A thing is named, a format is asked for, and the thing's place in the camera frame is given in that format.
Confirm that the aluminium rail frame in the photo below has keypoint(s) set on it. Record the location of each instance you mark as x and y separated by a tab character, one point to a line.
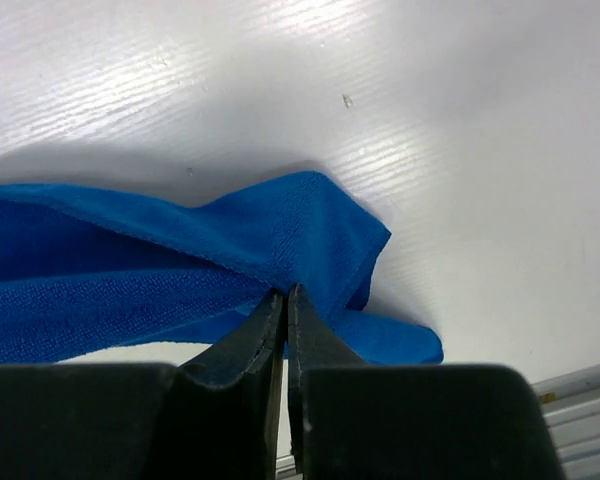
570	405

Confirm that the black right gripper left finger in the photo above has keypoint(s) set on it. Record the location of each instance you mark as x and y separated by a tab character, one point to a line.
238	388

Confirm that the blue towel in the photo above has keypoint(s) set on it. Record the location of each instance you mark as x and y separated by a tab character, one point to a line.
85	269

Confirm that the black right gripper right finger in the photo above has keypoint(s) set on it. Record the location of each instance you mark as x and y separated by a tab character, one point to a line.
311	344

